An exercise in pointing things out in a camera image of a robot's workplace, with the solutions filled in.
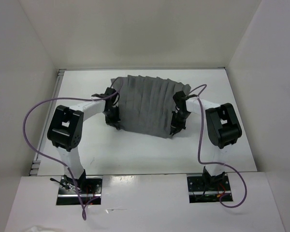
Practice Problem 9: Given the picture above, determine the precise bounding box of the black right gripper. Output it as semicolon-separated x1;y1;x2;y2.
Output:
171;110;191;135

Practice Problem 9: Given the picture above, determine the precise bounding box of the grey pleated skirt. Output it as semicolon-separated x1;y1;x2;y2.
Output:
111;75;191;138

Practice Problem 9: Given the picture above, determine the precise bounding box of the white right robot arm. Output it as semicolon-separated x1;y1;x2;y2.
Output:
170;91;242;190

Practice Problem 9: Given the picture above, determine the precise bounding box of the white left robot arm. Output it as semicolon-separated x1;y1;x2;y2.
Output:
47;87;120;193

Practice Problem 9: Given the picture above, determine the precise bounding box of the white crumpled cloth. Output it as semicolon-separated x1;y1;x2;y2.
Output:
23;225;63;232

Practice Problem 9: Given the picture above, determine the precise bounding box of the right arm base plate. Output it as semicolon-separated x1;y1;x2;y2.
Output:
187;174;233;203

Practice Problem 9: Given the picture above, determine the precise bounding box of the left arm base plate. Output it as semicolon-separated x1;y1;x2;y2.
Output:
50;176;102;206

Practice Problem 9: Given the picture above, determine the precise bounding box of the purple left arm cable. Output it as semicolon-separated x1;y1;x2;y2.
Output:
22;78;126;221

